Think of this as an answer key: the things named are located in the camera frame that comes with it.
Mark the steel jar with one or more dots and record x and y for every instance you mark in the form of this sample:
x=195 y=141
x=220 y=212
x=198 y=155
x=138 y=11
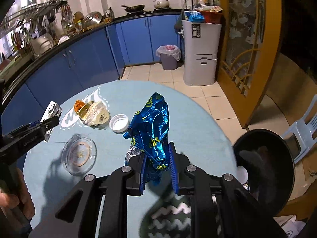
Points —
x=109 y=14

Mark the white cloth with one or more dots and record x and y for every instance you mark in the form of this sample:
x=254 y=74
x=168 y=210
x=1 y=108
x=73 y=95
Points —
x=64 y=40

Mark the grey storage cabinet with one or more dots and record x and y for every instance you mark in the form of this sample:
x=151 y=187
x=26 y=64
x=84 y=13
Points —
x=200 y=72

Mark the orange snack wrapper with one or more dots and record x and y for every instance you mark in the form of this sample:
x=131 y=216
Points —
x=79 y=106

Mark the blue plastic packet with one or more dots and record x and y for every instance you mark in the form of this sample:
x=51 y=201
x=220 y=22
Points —
x=197 y=17

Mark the person's left hand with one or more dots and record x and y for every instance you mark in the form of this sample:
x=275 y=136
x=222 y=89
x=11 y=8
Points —
x=23 y=198

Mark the brown cardboard sheet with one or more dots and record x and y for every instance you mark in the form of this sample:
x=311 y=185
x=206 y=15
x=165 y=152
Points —
x=289 y=79

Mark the black kitchen countertop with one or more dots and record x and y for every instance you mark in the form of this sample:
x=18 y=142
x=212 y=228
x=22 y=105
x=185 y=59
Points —
x=138 y=15

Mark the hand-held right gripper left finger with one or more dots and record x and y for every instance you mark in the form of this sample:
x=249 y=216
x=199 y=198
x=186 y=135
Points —
x=143 y=176

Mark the red plastic basket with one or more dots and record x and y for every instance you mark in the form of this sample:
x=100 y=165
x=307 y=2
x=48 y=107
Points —
x=210 y=17

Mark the blue kitchen cabinets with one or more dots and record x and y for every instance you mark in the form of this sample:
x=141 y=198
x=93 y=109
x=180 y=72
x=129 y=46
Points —
x=86 y=62

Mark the black trash bin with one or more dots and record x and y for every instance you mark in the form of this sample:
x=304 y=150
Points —
x=272 y=138

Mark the clear glass ashtray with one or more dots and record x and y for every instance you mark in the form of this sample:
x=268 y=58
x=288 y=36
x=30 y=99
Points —
x=79 y=153

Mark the silver cooking pot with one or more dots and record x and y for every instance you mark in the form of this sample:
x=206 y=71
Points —
x=161 y=3

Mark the wooden cutting board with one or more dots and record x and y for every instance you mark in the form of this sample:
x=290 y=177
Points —
x=78 y=19

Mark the yellow wooden door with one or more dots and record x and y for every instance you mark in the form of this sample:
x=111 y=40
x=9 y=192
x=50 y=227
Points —
x=267 y=67

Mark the grey bin with plastic liner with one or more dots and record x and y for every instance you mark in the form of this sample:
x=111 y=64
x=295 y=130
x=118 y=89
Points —
x=168 y=63

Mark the steel bowl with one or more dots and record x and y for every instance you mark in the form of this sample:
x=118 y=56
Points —
x=92 y=17

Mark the cream yellow food wrapper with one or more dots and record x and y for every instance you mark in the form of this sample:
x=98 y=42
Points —
x=97 y=115

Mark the metal wall dish rack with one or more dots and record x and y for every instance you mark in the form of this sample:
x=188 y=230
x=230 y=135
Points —
x=37 y=8

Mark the blue foil snack wrapper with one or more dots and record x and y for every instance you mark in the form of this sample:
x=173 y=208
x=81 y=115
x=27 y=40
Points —
x=151 y=129

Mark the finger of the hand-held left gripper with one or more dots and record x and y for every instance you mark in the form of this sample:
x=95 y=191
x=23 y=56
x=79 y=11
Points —
x=47 y=135
x=49 y=123

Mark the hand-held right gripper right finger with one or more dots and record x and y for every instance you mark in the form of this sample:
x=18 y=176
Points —
x=173 y=171

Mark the black wok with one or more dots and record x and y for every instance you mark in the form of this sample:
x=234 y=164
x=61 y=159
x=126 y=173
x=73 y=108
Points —
x=135 y=8

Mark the light blue plastic chair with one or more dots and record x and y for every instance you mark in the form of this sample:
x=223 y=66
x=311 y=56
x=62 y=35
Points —
x=297 y=131

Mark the silver foil wrapper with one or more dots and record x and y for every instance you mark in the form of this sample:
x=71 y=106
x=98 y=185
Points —
x=53 y=110

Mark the white bottle cap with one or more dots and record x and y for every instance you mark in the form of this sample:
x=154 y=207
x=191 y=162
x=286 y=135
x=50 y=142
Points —
x=119 y=124

